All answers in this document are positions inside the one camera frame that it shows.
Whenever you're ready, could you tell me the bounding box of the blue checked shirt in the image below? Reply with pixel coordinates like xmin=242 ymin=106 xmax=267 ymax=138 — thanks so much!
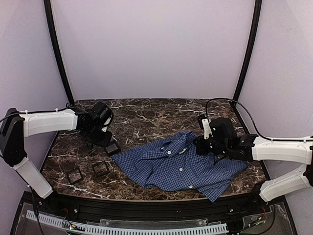
xmin=113 ymin=131 xmax=248 ymax=202

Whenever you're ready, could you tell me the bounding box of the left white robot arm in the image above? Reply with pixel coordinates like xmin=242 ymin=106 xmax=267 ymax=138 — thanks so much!
xmin=0 ymin=102 xmax=114 ymax=200

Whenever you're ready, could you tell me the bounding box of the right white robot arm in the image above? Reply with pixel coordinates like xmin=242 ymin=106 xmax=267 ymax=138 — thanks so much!
xmin=194 ymin=115 xmax=313 ymax=202

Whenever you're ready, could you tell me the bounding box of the black tray far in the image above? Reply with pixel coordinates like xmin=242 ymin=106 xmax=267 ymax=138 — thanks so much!
xmin=104 ymin=141 xmax=121 ymax=156

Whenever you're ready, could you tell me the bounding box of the black tray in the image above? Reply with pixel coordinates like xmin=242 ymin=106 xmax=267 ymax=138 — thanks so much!
xmin=104 ymin=141 xmax=121 ymax=156
xmin=91 ymin=161 xmax=109 ymax=177
xmin=66 ymin=168 xmax=84 ymax=185

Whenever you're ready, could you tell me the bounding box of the black tray middle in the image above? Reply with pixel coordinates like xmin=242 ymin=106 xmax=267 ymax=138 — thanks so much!
xmin=91 ymin=161 xmax=109 ymax=177

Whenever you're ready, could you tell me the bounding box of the black tray near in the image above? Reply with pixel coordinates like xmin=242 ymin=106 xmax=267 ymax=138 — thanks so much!
xmin=66 ymin=168 xmax=84 ymax=185

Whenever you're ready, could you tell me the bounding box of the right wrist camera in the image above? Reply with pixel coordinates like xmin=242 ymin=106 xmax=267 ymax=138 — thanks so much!
xmin=197 ymin=114 xmax=212 ymax=140

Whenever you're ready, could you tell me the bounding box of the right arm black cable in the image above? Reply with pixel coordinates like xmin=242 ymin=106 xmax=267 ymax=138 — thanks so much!
xmin=204 ymin=98 xmax=311 ymax=142

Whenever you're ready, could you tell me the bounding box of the black front aluminium rail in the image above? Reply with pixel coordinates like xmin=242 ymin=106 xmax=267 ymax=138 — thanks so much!
xmin=40 ymin=194 xmax=258 ymax=222

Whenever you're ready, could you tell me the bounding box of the white slotted cable duct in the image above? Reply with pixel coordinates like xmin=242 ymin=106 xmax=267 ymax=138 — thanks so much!
xmin=23 ymin=210 xmax=229 ymax=235

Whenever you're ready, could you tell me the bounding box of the left black frame post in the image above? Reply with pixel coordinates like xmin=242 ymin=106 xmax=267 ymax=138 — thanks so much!
xmin=43 ymin=0 xmax=75 ymax=105

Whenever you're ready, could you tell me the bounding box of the black frame post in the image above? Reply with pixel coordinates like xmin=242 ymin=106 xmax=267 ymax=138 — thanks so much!
xmin=233 ymin=0 xmax=262 ymax=101
xmin=43 ymin=0 xmax=75 ymax=105

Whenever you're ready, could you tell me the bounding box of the right black frame post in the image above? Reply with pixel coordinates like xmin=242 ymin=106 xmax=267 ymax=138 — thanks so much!
xmin=233 ymin=0 xmax=262 ymax=101

